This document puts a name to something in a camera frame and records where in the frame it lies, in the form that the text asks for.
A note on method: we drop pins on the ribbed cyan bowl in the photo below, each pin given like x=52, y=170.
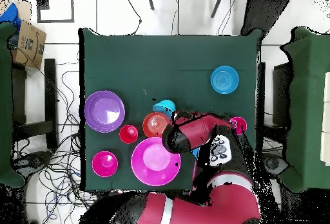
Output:
x=163, y=105

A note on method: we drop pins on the orange bowl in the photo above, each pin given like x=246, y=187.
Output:
x=154, y=125

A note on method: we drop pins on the red cup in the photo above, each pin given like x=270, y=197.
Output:
x=128, y=134

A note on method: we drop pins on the deep blue bowl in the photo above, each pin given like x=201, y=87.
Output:
x=195, y=153

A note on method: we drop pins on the large pink bowl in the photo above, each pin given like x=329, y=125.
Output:
x=154, y=162

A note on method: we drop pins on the wide purple bowl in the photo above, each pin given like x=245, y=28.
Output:
x=104, y=111

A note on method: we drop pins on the flat-bottomed blue bowl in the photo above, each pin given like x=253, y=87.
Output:
x=224, y=79

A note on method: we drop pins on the ribbed pink-red cup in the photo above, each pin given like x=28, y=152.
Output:
x=241, y=126

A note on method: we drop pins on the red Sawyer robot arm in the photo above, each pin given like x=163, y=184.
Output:
x=206, y=206

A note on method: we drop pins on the dark green table cloth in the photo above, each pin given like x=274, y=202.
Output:
x=129, y=54

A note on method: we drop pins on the small crimson bowl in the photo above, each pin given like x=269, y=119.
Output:
x=104, y=164

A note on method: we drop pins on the black tripod leg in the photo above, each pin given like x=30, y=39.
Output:
x=217, y=5
x=150, y=2

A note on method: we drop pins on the black wooden bench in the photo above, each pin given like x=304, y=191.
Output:
x=50, y=103

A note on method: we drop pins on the grey black equipment base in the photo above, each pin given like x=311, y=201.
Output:
x=34, y=160
x=274, y=163

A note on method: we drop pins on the person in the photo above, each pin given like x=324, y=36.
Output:
x=263, y=13

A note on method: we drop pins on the green cloth covered table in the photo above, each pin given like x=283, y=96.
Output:
x=5, y=105
x=306, y=105

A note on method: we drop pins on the cardboard box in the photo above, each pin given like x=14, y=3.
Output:
x=28, y=45

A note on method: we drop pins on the white box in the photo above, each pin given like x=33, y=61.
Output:
x=326, y=118

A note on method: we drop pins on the blue bag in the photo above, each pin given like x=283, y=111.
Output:
x=10, y=15

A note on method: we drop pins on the black square floor frame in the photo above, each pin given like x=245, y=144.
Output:
x=73, y=7

